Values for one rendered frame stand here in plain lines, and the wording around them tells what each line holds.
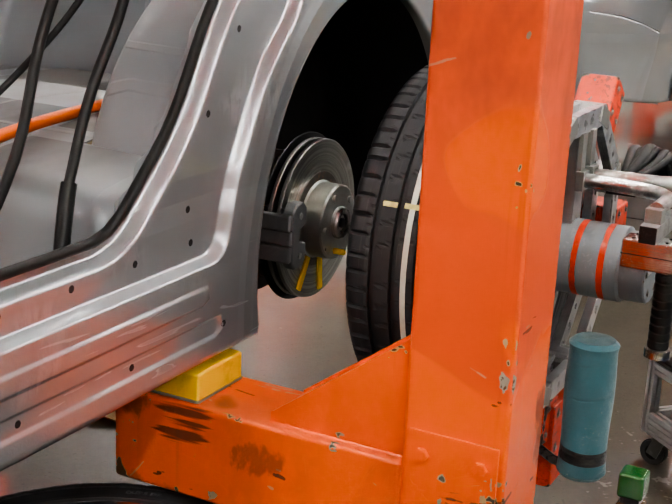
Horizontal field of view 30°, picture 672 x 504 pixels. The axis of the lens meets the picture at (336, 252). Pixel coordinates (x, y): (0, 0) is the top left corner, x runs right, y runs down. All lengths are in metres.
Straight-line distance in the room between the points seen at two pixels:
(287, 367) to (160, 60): 1.98
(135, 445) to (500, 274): 0.73
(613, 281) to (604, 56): 2.60
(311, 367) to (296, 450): 2.11
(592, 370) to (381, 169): 0.51
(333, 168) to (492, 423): 0.90
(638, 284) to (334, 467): 0.68
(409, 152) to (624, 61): 2.77
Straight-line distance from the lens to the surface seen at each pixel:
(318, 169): 2.47
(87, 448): 3.49
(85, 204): 2.00
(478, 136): 1.68
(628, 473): 1.96
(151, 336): 1.87
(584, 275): 2.30
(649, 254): 2.12
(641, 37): 4.87
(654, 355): 2.17
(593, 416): 2.28
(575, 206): 2.33
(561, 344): 2.55
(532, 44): 1.64
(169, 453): 2.08
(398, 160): 2.16
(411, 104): 2.23
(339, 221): 2.46
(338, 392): 1.90
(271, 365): 4.06
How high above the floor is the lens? 1.48
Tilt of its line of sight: 16 degrees down
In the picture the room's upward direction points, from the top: 3 degrees clockwise
